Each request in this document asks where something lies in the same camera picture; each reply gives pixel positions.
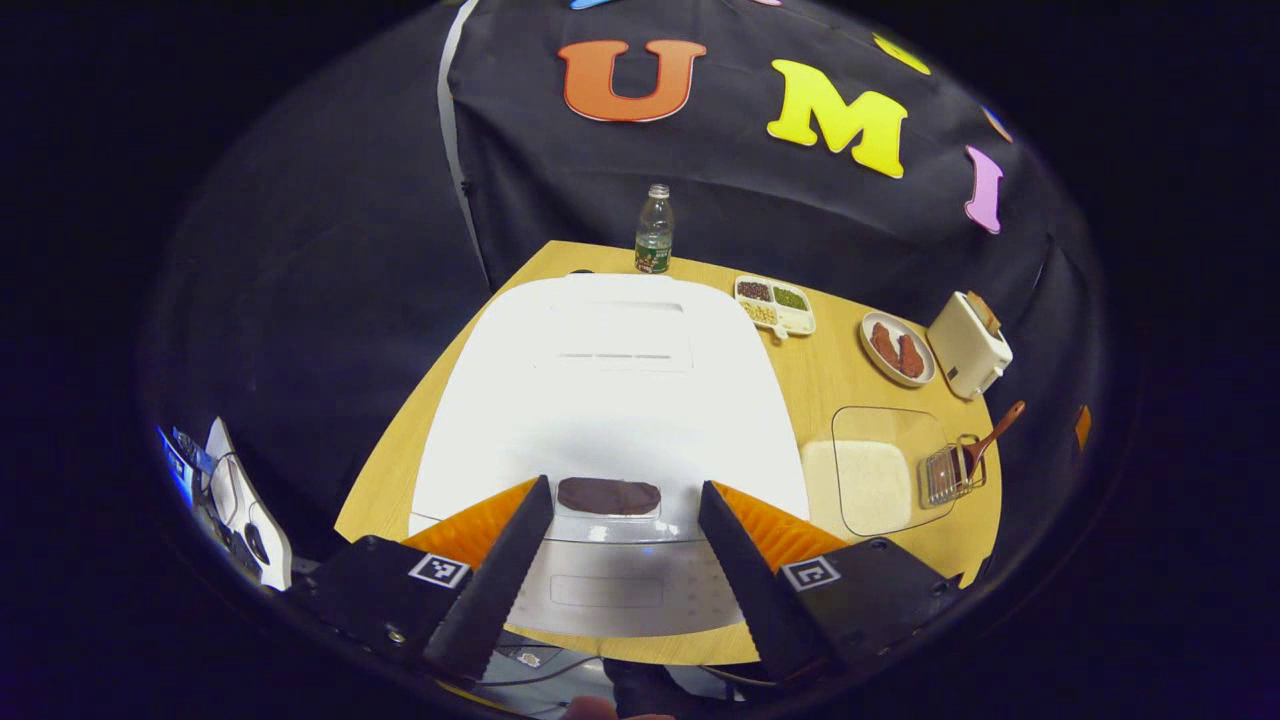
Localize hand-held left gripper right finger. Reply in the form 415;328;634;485
698;480;966;683

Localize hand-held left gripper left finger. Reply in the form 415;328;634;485
295;475;556;681

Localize brown wooden spoon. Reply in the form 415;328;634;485
960;400;1027;483

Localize white rice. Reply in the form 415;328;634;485
803;440;913;536

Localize clear rice tray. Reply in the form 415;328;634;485
800;405;961;538

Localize white rice cooker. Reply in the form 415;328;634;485
408;272;811;641

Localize white toaster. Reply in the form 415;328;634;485
926;290;1014;401

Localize white round plate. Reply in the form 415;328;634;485
859;310;938;389

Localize white divided bean dish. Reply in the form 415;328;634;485
733;275;817;341

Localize white side table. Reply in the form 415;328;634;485
200;417;296;591

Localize computer monitor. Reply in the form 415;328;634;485
158;425;216;506

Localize black backdrop cloth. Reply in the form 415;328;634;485
145;0;1111;561

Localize clear plastic water bottle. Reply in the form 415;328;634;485
634;183;675;275

